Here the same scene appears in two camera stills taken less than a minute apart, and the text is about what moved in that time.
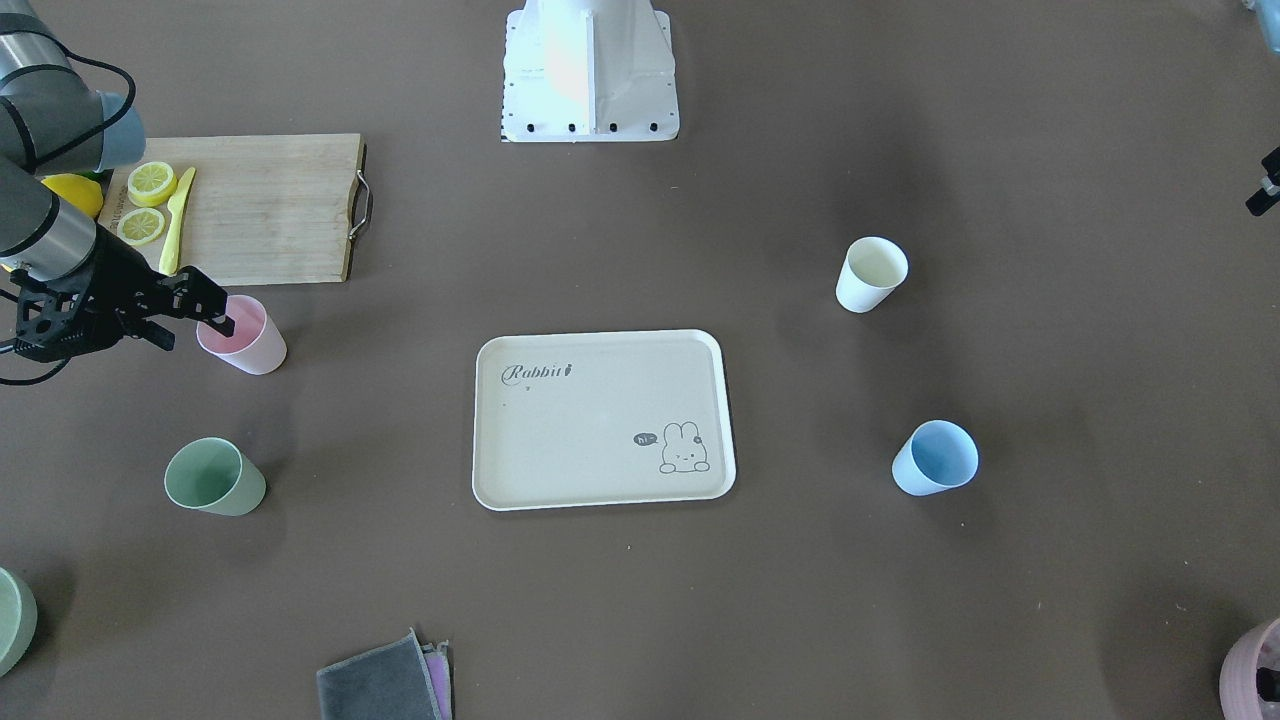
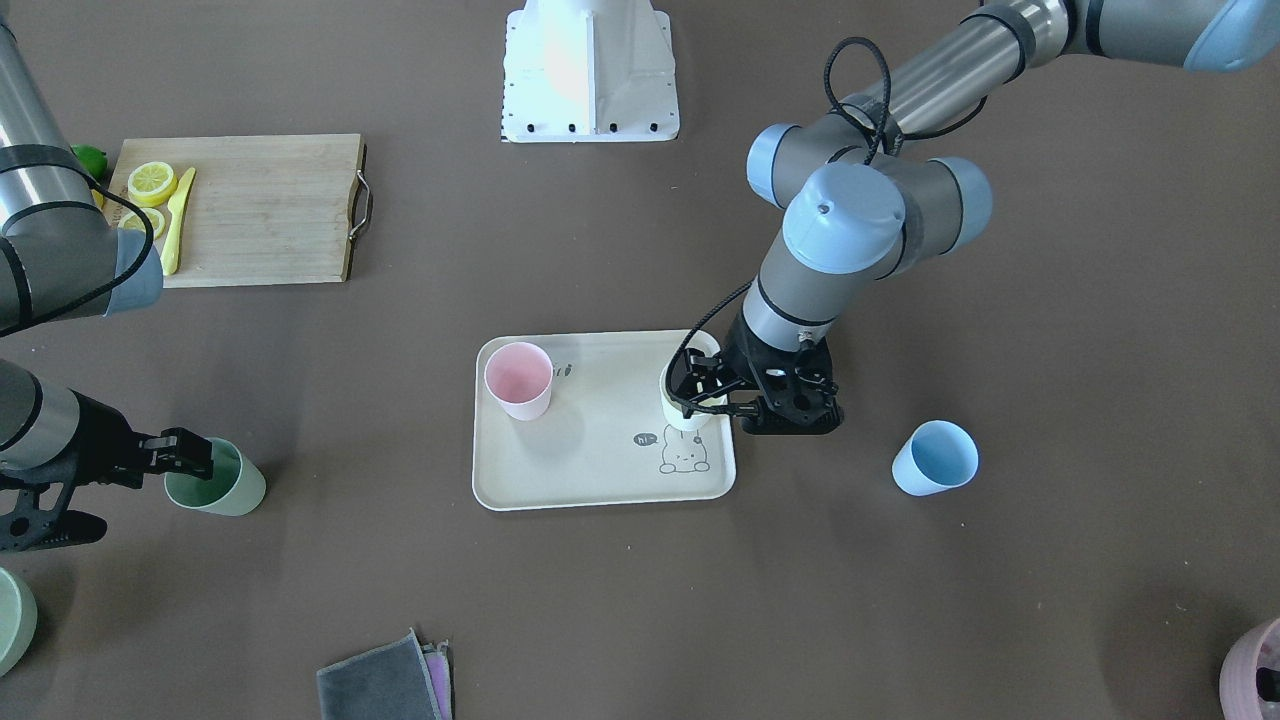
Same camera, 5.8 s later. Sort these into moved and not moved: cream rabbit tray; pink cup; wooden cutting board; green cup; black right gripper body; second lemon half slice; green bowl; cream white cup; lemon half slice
Moved: black right gripper body; cream white cup; pink cup
Not moved: lemon half slice; cream rabbit tray; green cup; wooden cutting board; second lemon half slice; green bowl
